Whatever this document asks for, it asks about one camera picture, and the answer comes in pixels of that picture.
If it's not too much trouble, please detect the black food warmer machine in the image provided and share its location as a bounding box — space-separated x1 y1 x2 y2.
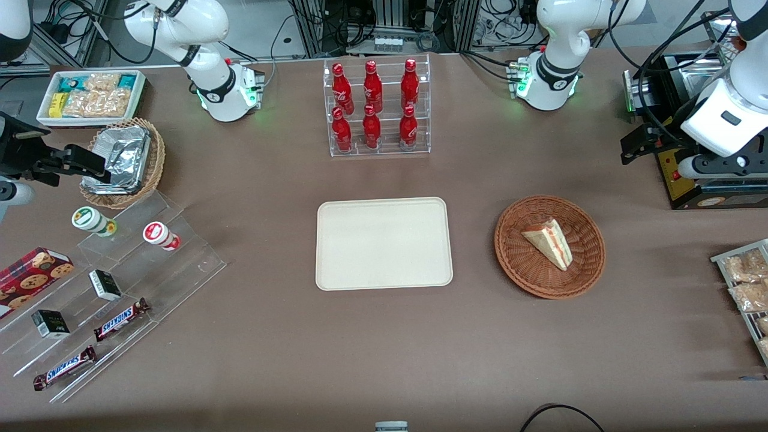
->
623 11 768 211

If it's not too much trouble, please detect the clear acrylic bottle rack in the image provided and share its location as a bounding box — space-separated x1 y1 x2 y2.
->
323 53 432 158

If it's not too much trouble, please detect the green lid white cup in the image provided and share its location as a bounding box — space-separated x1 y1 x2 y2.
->
71 206 118 238

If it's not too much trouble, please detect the beige plastic tray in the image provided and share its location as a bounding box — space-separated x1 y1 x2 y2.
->
316 197 454 292

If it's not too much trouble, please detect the red cookie box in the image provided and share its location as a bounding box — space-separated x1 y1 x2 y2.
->
0 247 76 319

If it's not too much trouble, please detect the red lid white cup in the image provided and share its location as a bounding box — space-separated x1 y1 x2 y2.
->
142 221 182 252

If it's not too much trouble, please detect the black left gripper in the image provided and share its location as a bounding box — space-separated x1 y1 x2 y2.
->
620 123 700 166

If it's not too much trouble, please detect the snickers chocolate bar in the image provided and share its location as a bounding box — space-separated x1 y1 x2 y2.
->
92 298 151 343
32 345 98 392

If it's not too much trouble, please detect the metal wire snack tray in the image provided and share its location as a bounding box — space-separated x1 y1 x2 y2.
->
710 238 768 367

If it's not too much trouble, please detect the clear acrylic stepped display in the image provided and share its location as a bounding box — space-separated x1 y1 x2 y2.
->
0 190 228 404

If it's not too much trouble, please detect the white rectangular snack tray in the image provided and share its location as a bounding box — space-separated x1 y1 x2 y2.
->
36 70 148 128

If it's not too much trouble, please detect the light wicker basket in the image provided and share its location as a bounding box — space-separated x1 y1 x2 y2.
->
79 117 167 210

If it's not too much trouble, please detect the large clear cracker bag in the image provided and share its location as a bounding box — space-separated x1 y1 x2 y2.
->
62 89 131 118

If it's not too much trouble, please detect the brown round wicker basket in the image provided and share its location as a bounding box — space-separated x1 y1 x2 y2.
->
494 195 607 300

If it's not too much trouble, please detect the aluminium frame rack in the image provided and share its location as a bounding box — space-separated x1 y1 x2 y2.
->
288 0 482 58

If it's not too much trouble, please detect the triangular sandwich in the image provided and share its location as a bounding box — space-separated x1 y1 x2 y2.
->
520 218 574 272

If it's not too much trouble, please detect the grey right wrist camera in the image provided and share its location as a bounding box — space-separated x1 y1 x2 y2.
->
0 179 36 224

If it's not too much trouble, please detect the small black box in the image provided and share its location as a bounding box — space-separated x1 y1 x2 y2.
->
88 269 123 302
31 309 71 340

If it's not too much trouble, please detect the red cola bottle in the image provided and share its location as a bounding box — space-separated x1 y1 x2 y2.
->
362 60 384 114
398 105 419 151
331 63 355 115
400 58 420 112
362 104 383 150
331 107 353 153

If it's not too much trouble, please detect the small clear cracker bag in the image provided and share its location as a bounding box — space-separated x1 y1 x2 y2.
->
84 73 121 92

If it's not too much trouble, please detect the black cable loop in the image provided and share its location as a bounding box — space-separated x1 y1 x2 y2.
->
519 403 607 432

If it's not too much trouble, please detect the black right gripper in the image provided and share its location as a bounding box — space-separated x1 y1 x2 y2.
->
0 113 113 184

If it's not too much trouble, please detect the aluminium foil container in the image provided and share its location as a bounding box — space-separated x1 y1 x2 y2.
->
81 125 151 195

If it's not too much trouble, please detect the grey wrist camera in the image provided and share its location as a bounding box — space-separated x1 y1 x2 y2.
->
0 179 36 224
677 154 752 180

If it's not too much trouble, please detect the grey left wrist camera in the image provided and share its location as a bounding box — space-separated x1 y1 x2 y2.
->
677 154 752 180

